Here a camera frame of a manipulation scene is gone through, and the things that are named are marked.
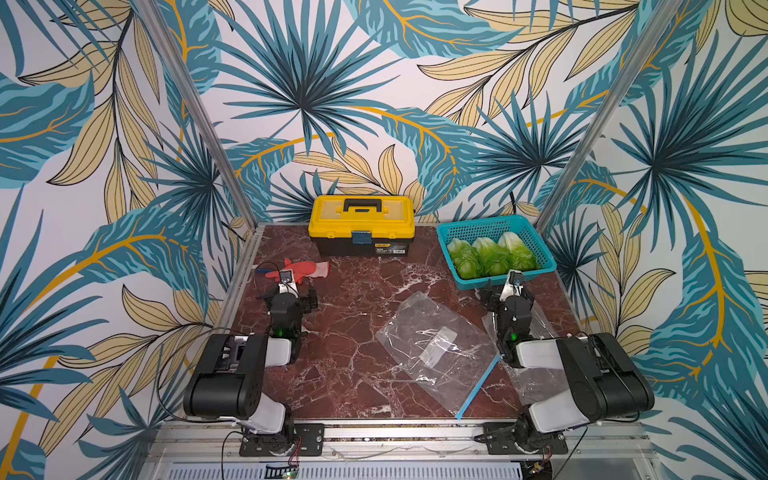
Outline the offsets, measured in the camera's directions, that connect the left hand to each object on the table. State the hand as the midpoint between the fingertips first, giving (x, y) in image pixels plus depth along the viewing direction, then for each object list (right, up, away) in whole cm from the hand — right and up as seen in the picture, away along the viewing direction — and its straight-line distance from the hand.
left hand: (294, 287), depth 92 cm
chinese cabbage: (+54, +9, +5) cm, 55 cm away
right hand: (+65, +1, -2) cm, 65 cm away
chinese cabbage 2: (+62, +8, +5) cm, 63 cm away
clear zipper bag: (+64, -25, -11) cm, 70 cm away
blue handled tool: (-17, +4, +16) cm, 24 cm away
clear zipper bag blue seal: (+45, -20, -4) cm, 49 cm away
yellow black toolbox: (+20, +20, +8) cm, 29 cm away
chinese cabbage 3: (+73, +9, +8) cm, 74 cm away
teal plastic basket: (+71, +21, +29) cm, 80 cm away
